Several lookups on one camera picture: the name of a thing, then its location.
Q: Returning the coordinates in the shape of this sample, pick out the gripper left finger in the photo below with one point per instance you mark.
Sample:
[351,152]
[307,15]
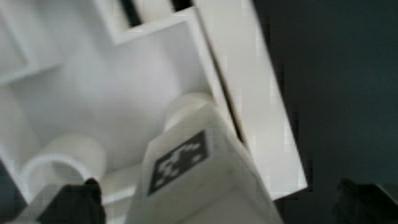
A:
[67,205]

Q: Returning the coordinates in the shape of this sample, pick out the white L-shaped fence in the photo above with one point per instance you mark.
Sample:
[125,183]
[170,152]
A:
[234,30]

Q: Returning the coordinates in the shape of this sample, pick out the white chair seat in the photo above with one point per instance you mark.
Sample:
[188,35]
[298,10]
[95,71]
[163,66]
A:
[95,69]

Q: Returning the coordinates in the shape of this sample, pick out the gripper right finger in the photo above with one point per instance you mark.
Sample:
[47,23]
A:
[367,203]

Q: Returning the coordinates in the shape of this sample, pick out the white short chair leg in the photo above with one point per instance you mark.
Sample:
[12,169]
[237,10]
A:
[200,185]

